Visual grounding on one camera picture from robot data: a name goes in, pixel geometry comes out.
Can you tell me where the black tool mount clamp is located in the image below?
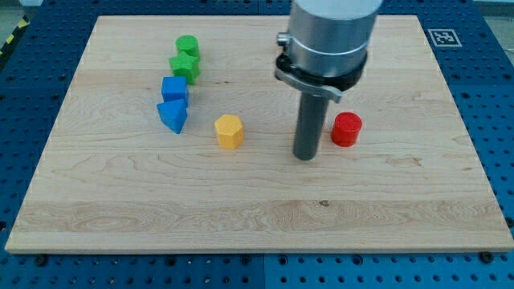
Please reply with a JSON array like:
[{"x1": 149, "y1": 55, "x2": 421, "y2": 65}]
[{"x1": 275, "y1": 53, "x2": 367, "y2": 103}]

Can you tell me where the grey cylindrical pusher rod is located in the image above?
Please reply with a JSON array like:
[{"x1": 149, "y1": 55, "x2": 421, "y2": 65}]
[{"x1": 293, "y1": 92, "x2": 328, "y2": 161}]

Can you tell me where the yellow hexagon block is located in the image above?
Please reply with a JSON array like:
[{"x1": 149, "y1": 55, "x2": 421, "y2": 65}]
[{"x1": 214, "y1": 114, "x2": 244, "y2": 149}]

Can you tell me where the red cylinder block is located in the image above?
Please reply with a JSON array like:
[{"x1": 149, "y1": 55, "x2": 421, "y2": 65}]
[{"x1": 331, "y1": 112, "x2": 362, "y2": 147}]

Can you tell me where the white fiducial marker tag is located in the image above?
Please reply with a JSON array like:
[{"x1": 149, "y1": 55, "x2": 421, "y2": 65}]
[{"x1": 428, "y1": 28, "x2": 462, "y2": 47}]

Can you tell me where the green star block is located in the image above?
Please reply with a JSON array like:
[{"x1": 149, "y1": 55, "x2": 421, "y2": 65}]
[{"x1": 169, "y1": 52, "x2": 200, "y2": 85}]

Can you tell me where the blue triangle block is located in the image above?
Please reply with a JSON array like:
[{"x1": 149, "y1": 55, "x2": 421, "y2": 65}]
[{"x1": 157, "y1": 99, "x2": 188, "y2": 134}]

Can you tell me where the green cylinder block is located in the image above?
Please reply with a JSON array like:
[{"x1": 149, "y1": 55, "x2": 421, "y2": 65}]
[{"x1": 175, "y1": 35, "x2": 201, "y2": 60}]

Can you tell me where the blue cube block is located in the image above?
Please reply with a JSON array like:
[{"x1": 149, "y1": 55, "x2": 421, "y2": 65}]
[{"x1": 161, "y1": 76, "x2": 189, "y2": 107}]

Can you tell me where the yellow black hazard tape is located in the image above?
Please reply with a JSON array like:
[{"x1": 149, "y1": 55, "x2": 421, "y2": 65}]
[{"x1": 1, "y1": 15, "x2": 31, "y2": 58}]

